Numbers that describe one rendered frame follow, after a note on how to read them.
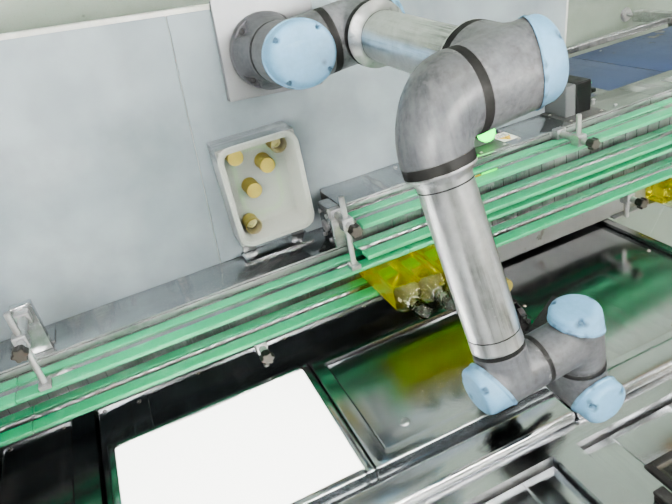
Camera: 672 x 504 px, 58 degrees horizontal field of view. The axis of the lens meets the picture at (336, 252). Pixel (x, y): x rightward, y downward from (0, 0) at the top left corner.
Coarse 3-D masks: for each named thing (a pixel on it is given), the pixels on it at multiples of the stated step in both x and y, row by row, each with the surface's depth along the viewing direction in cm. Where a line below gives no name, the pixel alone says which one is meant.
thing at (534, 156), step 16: (640, 112) 150; (656, 112) 149; (592, 128) 147; (608, 128) 146; (624, 128) 143; (544, 144) 144; (560, 144) 143; (496, 160) 141; (512, 160) 140; (528, 160) 137; (544, 160) 137; (480, 176) 135; (496, 176) 133; (416, 192) 133; (368, 208) 131; (384, 208) 130; (400, 208) 128; (416, 208) 128; (368, 224) 125
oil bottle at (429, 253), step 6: (426, 246) 133; (432, 246) 133; (420, 252) 132; (426, 252) 131; (432, 252) 130; (426, 258) 129; (432, 258) 128; (438, 258) 128; (432, 264) 127; (438, 264) 126; (444, 276) 124
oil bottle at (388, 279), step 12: (384, 264) 130; (396, 264) 129; (372, 276) 130; (384, 276) 125; (396, 276) 125; (408, 276) 124; (384, 288) 125; (396, 288) 121; (408, 288) 120; (396, 300) 121
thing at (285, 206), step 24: (240, 144) 120; (264, 144) 130; (288, 144) 127; (240, 168) 129; (288, 168) 133; (240, 192) 132; (264, 192) 134; (288, 192) 136; (240, 216) 134; (264, 216) 136; (288, 216) 136; (312, 216) 133; (264, 240) 130
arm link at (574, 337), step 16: (560, 304) 86; (576, 304) 86; (592, 304) 85; (560, 320) 84; (576, 320) 83; (592, 320) 83; (544, 336) 84; (560, 336) 84; (576, 336) 83; (592, 336) 83; (560, 352) 83; (576, 352) 84; (592, 352) 85; (560, 368) 83; (576, 368) 87; (592, 368) 87
